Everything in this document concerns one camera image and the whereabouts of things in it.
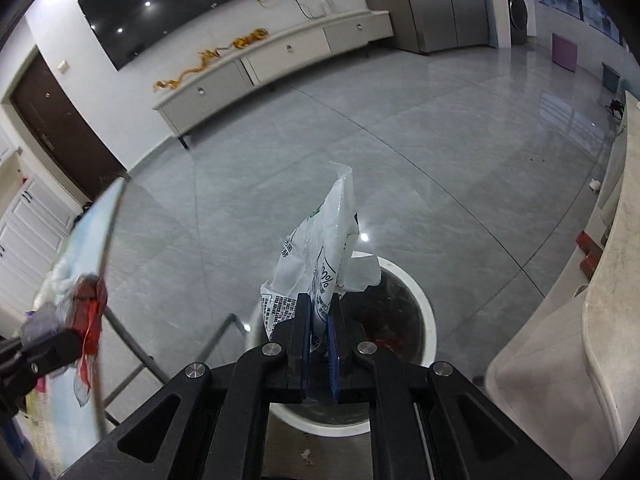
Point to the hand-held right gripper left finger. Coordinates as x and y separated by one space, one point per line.
303 345

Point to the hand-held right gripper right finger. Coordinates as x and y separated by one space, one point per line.
334 360

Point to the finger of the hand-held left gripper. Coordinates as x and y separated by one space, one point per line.
55 350

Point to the purple plastic bag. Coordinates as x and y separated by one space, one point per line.
40 322

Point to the red and clear wrapper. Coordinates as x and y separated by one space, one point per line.
90 310

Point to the white printed plastic package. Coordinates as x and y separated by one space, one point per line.
315 245

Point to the white round trash bin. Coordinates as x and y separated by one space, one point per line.
425 310

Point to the white panelled cabinet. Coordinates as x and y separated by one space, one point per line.
30 230

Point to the landscape print glass table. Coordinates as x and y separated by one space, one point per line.
92 230

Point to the dark brown door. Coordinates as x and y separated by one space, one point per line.
65 130

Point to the red box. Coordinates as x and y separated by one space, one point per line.
590 265
589 242

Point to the long white TV cabinet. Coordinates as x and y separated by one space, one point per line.
280 60

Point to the white marble counter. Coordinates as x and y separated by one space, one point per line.
615 285

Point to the golden dragon ornament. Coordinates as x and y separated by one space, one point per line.
245 40

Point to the crumpled white paper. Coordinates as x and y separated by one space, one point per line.
595 185

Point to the silver refrigerator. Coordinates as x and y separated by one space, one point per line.
445 5

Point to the black item on floor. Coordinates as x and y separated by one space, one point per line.
616 108

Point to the purple stool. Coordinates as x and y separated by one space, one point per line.
565 52

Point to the grey washing machine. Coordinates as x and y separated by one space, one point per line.
519 15

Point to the blue-grey bin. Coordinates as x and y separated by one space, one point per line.
611 79

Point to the black wall television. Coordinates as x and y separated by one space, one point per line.
200 5

